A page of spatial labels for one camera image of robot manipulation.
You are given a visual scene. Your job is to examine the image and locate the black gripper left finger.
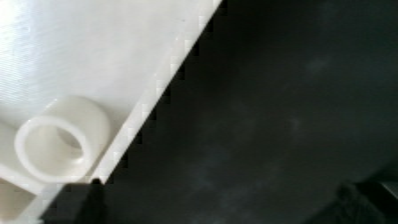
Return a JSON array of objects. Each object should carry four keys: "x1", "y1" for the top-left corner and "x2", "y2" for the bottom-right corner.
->
[{"x1": 41, "y1": 179, "x2": 106, "y2": 224}]

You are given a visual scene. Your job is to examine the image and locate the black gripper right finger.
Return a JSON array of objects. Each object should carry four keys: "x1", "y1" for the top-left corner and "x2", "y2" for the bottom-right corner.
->
[{"x1": 302, "y1": 182, "x2": 398, "y2": 224}]

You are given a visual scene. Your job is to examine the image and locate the white square tabletop part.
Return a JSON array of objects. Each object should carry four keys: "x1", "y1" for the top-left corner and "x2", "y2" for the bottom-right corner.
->
[{"x1": 0, "y1": 0, "x2": 222, "y2": 224}]

